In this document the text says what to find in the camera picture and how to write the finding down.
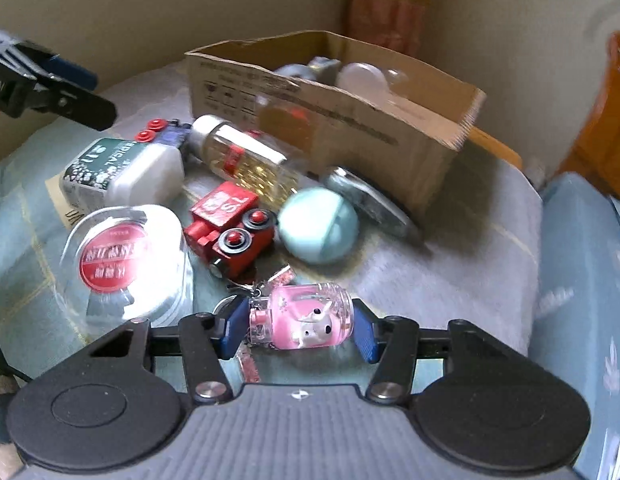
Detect clear golden capsule bottle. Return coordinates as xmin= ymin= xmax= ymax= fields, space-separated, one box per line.
xmin=187 ymin=115 xmax=308 ymax=210

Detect red toy train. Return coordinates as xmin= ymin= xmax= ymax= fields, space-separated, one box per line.
xmin=184 ymin=182 xmax=276 ymax=281

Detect blue floral bedding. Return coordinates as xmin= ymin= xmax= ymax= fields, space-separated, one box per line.
xmin=528 ymin=174 xmax=620 ymax=479

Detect clear container red label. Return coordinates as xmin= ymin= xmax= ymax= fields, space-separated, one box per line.
xmin=55 ymin=205 xmax=194 ymax=338

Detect mint green round case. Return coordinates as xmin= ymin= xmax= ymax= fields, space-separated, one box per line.
xmin=278 ymin=188 xmax=360 ymax=266

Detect brown cardboard box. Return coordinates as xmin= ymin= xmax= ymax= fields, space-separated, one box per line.
xmin=186 ymin=30 xmax=486 ymax=217

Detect white green-labelled bottle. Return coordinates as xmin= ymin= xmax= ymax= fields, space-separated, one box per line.
xmin=59 ymin=138 xmax=185 ymax=214

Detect pink orange curtain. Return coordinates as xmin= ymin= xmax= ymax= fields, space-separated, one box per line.
xmin=346 ymin=0 xmax=430 ymax=56

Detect grey toy figure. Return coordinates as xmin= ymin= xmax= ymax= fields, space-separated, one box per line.
xmin=274 ymin=56 xmax=341 ymax=86

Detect grey blue towel mat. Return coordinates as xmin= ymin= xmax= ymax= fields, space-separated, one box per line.
xmin=0 ymin=58 xmax=544 ymax=380

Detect pink pig keychain bottle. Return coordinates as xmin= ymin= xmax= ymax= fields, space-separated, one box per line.
xmin=216 ymin=264 xmax=355 ymax=384

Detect wooden bedside table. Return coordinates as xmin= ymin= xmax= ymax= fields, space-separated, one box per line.
xmin=468 ymin=127 xmax=523 ymax=170

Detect clear plastic ball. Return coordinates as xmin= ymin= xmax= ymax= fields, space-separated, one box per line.
xmin=336 ymin=63 xmax=390 ymax=104

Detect wooden headboard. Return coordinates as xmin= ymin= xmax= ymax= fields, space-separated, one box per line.
xmin=555 ymin=30 xmax=620 ymax=200

